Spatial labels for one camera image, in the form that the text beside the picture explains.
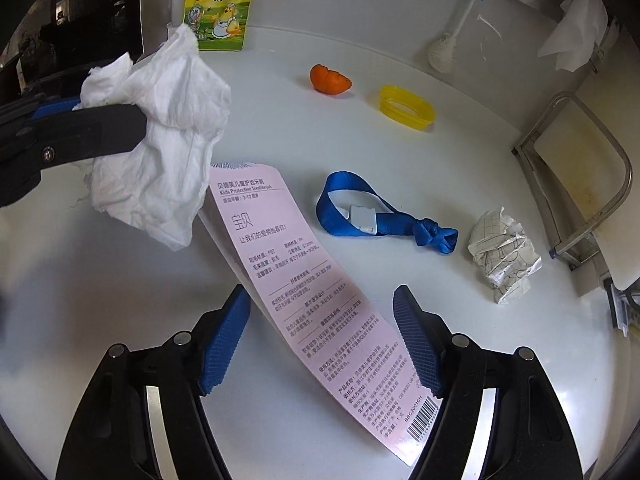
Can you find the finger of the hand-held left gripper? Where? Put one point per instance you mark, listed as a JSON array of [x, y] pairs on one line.
[[90, 130], [55, 106]]

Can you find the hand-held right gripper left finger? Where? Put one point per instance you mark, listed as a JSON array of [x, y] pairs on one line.
[[225, 340]]

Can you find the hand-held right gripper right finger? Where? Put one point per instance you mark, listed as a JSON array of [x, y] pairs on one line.
[[417, 340]]

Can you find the white tissue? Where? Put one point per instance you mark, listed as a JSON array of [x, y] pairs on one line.
[[170, 125]]

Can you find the pink packaging card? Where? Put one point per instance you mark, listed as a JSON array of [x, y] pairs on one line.
[[310, 300]]

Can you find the printed paper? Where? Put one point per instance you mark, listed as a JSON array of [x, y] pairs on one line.
[[505, 255]]

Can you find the orange peel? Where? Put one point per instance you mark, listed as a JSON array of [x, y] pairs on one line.
[[330, 80]]

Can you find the yellow plastic lid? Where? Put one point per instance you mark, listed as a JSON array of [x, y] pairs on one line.
[[395, 95]]

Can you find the black range hood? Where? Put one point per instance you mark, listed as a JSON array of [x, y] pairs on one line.
[[75, 10]]

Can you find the yellow seasoning pouch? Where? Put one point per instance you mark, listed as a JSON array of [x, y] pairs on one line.
[[220, 10]]

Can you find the large white cutting board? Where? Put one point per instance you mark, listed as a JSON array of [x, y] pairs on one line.
[[622, 255]]

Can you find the small stained cutting board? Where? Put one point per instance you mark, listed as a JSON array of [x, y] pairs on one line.
[[575, 160]]

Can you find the metal cutting board rack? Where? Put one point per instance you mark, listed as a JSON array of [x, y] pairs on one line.
[[536, 122]]

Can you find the white bottle brush blue tip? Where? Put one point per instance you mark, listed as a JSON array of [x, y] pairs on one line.
[[442, 52]]

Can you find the white hanging cloth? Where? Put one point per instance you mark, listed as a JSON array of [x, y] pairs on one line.
[[575, 25]]

